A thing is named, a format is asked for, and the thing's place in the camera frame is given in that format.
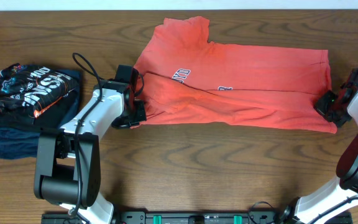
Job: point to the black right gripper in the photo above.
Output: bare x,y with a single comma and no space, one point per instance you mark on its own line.
320,106

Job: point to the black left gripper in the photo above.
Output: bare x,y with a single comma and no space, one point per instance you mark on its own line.
138,109

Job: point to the red soccer t-shirt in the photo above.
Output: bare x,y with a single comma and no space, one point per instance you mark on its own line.
190,79

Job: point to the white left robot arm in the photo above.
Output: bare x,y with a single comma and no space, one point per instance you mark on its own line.
68,170

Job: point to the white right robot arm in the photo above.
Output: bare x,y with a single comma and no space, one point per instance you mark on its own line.
341,192

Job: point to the black printed folded t-shirt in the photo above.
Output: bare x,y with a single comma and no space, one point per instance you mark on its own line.
34,97

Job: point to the navy folded t-shirt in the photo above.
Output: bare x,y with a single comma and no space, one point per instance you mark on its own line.
19,140

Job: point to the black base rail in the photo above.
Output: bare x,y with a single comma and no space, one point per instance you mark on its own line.
188,218

